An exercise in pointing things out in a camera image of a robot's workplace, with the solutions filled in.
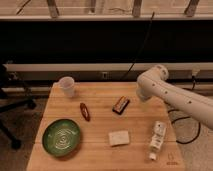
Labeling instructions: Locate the black hanging cable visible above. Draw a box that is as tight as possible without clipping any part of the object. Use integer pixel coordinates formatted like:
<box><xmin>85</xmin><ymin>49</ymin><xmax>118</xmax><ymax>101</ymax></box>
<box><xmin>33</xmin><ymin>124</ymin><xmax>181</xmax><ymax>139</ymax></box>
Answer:
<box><xmin>120</xmin><ymin>11</ymin><xmax>156</xmax><ymax>81</ymax></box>

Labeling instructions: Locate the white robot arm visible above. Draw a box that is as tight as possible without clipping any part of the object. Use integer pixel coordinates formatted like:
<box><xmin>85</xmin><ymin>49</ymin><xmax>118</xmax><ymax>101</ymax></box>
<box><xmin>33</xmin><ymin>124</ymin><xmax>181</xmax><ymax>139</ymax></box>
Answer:
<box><xmin>136</xmin><ymin>65</ymin><xmax>213</xmax><ymax>130</ymax></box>

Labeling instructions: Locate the black cable on floor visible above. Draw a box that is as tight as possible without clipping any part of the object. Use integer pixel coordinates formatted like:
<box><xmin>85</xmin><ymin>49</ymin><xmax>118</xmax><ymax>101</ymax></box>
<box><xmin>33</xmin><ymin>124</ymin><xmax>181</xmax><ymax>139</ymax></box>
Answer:
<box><xmin>167</xmin><ymin>108</ymin><xmax>202</xmax><ymax>145</ymax></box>

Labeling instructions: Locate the black orange eraser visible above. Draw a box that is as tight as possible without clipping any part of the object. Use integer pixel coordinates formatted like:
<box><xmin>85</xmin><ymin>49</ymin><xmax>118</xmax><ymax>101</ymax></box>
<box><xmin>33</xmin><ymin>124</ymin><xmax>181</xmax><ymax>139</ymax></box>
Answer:
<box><xmin>112</xmin><ymin>96</ymin><xmax>130</xmax><ymax>115</ymax></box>

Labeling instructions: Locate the white sponge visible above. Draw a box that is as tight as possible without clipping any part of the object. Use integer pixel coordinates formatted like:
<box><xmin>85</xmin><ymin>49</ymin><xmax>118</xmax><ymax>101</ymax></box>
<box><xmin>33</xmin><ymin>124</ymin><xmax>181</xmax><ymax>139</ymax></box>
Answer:
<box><xmin>108</xmin><ymin>130</ymin><xmax>130</xmax><ymax>146</ymax></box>

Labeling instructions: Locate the green bowl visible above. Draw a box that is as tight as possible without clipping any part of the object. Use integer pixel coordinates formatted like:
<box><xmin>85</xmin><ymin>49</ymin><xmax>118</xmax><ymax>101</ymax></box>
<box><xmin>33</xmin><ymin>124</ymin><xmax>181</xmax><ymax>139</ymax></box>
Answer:
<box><xmin>42</xmin><ymin>119</ymin><xmax>81</xmax><ymax>157</ymax></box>

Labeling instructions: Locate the red oval clip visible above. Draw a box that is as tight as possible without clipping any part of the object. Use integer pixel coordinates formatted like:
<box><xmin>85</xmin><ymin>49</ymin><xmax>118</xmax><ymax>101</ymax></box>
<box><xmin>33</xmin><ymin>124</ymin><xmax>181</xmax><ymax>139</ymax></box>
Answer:
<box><xmin>80</xmin><ymin>103</ymin><xmax>90</xmax><ymax>122</ymax></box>

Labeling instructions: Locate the white tube bottle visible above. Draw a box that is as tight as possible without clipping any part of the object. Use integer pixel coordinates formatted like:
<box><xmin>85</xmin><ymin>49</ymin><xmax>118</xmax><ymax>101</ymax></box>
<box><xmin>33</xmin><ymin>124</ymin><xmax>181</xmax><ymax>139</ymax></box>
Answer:
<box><xmin>149</xmin><ymin>121</ymin><xmax>167</xmax><ymax>160</ymax></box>

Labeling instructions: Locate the clear plastic cup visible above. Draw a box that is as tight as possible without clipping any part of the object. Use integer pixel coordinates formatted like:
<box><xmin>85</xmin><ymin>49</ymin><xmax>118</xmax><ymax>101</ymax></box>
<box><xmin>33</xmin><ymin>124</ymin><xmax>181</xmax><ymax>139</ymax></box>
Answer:
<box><xmin>58</xmin><ymin>76</ymin><xmax>75</xmax><ymax>97</ymax></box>

